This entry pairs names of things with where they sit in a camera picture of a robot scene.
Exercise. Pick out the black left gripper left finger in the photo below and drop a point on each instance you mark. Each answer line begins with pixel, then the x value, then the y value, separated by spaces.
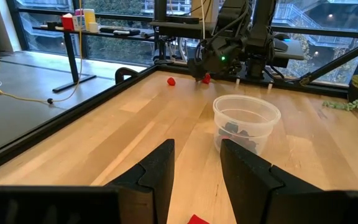
pixel 154 186

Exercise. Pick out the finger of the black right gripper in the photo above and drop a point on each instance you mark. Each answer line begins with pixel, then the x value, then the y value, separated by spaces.
pixel 197 68
pixel 219 74

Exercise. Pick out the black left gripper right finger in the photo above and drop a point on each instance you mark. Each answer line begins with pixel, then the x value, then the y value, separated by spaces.
pixel 247 186

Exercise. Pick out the red strawberry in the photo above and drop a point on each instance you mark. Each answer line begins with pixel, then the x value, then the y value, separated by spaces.
pixel 207 79

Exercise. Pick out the clear plastic deli container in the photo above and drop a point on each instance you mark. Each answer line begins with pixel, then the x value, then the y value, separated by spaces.
pixel 247 105

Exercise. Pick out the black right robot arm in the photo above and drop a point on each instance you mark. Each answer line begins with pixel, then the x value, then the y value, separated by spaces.
pixel 263 31

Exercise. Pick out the small white peg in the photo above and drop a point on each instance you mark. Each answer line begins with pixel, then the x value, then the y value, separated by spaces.
pixel 269 85
pixel 237 81

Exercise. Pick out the red raspberry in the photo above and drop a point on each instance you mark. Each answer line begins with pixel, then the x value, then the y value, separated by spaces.
pixel 171 81

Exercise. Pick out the dark standing desk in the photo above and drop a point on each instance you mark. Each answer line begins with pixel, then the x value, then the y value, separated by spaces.
pixel 179 29

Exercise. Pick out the cardboard box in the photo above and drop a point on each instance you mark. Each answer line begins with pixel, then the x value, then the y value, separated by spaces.
pixel 196 11

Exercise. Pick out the red cloth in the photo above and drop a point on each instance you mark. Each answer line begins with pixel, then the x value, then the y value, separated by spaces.
pixel 197 220

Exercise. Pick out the black computer mouse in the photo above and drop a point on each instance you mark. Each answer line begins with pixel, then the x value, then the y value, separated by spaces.
pixel 280 37

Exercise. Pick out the dark keyboard platform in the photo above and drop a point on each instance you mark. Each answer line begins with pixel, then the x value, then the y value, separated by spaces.
pixel 291 53

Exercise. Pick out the black remote control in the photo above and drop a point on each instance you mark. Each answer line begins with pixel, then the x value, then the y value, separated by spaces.
pixel 134 31

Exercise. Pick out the black clamp on edge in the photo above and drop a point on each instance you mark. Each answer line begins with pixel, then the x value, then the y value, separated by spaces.
pixel 118 73

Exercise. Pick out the grey remote control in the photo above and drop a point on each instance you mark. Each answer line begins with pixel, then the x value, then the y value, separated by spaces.
pixel 121 32

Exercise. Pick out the small white cup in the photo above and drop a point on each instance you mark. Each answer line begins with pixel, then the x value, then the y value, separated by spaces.
pixel 94 28

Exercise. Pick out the black thin-legged side table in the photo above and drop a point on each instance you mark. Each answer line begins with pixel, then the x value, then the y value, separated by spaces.
pixel 71 56

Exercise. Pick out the white box with pink top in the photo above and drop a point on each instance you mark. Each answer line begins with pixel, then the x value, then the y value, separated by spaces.
pixel 79 21

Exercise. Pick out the red box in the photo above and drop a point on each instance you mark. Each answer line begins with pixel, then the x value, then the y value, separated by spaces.
pixel 67 22

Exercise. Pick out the small black device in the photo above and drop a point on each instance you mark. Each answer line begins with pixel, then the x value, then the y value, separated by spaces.
pixel 54 25

